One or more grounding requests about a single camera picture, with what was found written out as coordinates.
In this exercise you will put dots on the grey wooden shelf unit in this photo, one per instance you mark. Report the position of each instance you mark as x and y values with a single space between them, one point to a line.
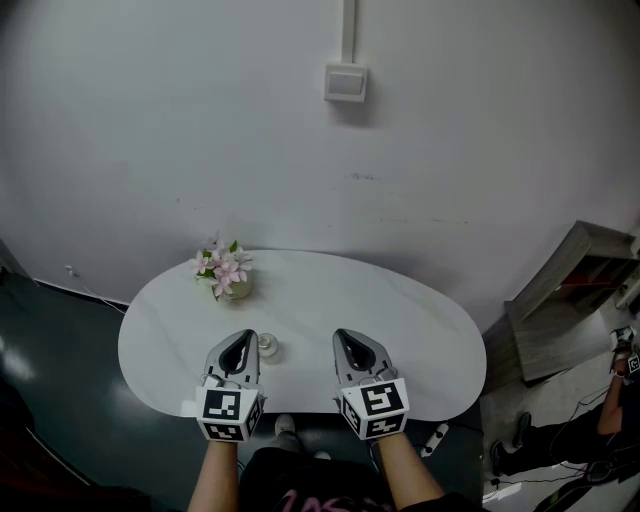
550 320

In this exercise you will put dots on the person's right leg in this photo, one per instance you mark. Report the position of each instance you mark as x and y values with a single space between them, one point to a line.
322 455

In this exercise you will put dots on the black and green device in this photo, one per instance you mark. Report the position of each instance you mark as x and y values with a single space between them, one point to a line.
555 500

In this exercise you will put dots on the person's black printed shirt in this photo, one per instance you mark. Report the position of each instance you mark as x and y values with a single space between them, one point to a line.
320 485

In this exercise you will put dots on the person's left leg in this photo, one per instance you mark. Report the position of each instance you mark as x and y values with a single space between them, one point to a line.
285 425

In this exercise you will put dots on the pink flowers in cream vase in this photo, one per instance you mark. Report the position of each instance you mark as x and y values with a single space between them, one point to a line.
225 270

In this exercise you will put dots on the person's right forearm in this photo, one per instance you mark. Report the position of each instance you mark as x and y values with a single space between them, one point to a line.
407 475

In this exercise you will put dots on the white oval table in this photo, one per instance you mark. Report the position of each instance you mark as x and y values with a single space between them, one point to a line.
325 300

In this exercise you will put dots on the white wall switch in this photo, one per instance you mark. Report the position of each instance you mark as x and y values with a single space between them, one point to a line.
345 82

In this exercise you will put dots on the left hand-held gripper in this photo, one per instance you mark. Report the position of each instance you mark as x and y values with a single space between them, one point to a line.
220 405

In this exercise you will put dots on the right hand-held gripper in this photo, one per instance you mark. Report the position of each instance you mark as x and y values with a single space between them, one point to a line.
380 405

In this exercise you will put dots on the person's leg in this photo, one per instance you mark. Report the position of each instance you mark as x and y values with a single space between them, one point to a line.
285 425
322 455

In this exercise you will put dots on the white power strip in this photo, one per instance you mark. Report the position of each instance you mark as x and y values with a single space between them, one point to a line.
434 440

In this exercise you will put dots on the small white bottle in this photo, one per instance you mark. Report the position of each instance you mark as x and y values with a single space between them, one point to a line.
269 346

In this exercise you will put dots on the person's left forearm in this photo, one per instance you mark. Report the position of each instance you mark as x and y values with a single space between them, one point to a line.
212 480

